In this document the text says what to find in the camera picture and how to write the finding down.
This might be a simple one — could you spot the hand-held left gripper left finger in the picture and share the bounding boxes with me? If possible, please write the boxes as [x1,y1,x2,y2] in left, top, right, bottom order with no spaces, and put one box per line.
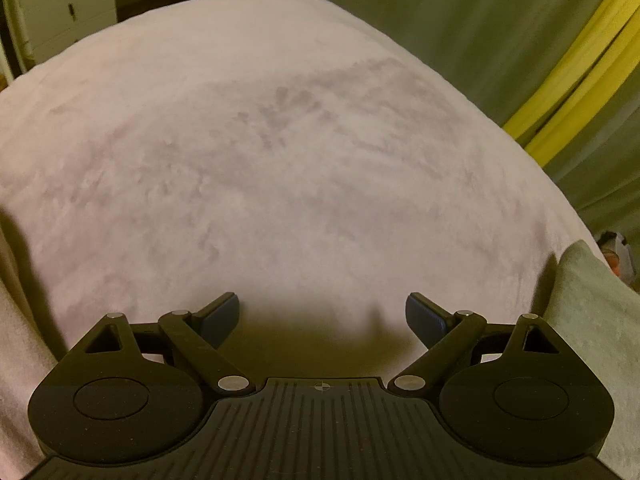
[59,291,252,395]

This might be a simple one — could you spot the white drawer cabinet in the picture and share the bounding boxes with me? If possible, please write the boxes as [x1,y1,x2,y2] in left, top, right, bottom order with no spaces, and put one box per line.
[16,0,119,67]

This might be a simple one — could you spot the pink blanket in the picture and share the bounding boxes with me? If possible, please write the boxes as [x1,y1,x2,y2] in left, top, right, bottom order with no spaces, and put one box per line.
[0,0,608,480]

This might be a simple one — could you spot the light green towel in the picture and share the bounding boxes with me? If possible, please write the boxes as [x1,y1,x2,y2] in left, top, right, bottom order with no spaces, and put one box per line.
[542,239,640,480]

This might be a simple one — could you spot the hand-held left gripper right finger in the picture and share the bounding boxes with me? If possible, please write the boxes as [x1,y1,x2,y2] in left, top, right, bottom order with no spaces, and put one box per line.
[389,291,584,394]

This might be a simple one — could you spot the yellow curtain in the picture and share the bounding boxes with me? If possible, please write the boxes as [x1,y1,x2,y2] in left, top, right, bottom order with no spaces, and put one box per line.
[501,0,640,168]

